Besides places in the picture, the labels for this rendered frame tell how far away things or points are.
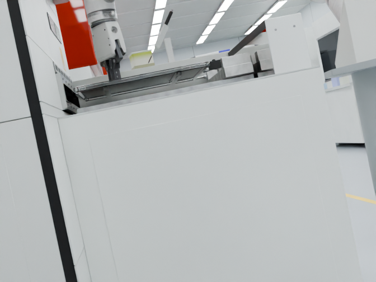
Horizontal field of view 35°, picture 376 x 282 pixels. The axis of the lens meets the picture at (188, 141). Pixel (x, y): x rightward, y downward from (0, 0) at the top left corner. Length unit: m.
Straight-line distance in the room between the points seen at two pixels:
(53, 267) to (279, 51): 0.74
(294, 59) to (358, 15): 0.33
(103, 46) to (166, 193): 0.53
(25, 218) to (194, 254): 0.42
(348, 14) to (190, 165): 0.66
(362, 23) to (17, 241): 1.10
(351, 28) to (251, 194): 0.60
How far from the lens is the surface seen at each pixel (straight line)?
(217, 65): 1.65
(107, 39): 1.70
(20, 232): 1.20
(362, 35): 1.75
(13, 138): 1.19
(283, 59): 1.49
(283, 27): 1.50
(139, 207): 1.38
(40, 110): 1.19
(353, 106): 8.30
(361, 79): 1.81
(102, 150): 1.37
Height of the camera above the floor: 0.74
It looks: 1 degrees down
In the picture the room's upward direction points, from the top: 12 degrees counter-clockwise
